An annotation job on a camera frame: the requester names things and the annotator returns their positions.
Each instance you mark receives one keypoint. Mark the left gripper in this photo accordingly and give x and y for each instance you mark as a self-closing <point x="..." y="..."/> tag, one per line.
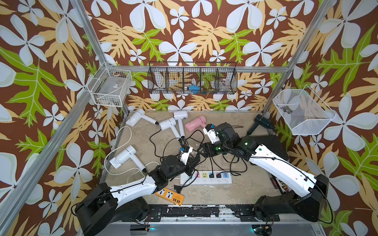
<point x="188" y="166"/>

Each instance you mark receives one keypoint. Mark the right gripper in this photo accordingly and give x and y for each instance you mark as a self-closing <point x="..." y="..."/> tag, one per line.
<point x="209" y="145"/>

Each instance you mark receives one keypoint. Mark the white multicolour power strip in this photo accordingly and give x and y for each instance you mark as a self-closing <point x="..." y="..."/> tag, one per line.
<point x="206" y="178"/>

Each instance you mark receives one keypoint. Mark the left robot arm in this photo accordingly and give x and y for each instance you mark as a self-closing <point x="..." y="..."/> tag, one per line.
<point x="106" y="204"/>

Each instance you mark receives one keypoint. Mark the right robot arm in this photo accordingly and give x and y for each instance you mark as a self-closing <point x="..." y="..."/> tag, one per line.
<point x="308" y="192"/>

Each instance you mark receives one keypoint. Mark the black plug on orange strip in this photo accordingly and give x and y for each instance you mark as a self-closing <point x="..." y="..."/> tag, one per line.
<point x="178" y="188"/>

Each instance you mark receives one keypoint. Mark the pink hair dryer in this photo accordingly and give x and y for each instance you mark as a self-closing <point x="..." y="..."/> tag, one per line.
<point x="196" y="123"/>

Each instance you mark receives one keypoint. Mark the black hair dryer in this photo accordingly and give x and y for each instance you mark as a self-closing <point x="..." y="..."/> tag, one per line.
<point x="262" y="121"/>

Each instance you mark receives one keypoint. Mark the orange power strip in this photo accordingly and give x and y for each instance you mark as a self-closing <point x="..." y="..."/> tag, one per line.
<point x="170" y="196"/>

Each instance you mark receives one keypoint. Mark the black plastic tool case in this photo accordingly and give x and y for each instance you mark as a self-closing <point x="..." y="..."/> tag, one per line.
<point x="272" y="143"/>

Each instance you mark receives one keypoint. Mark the white hair dryer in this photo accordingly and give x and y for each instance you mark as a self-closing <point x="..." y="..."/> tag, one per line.
<point x="137" y="116"/>
<point x="170" y="124"/>
<point x="179" y="116"/>
<point x="128" y="153"/>

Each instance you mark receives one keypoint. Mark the blue object in basket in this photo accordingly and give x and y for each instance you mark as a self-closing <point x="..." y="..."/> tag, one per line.
<point x="194" y="89"/>

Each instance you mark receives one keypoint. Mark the metal clip in basket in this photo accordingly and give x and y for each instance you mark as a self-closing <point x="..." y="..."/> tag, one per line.
<point x="286" y="109"/>

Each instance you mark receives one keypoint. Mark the white hair dryer far left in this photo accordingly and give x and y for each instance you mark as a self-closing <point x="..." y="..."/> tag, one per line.
<point x="137" y="116"/>

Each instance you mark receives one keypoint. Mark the white hair dryer near left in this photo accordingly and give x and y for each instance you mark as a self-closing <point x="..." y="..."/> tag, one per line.
<point x="128" y="153"/>

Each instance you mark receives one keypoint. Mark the white mesh basket right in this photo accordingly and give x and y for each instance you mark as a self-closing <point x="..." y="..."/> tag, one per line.
<point x="310" y="116"/>

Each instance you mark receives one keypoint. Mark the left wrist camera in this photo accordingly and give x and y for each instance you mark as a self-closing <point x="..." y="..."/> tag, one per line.
<point x="185" y="153"/>

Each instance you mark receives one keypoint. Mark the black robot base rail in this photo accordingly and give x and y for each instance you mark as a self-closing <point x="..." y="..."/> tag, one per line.
<point x="242" y="212"/>

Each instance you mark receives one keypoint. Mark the black wire basket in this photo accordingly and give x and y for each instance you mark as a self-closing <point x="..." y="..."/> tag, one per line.
<point x="177" y="77"/>

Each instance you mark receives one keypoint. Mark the white wire basket left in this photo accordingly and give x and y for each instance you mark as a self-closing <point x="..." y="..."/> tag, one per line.
<point x="109" y="85"/>

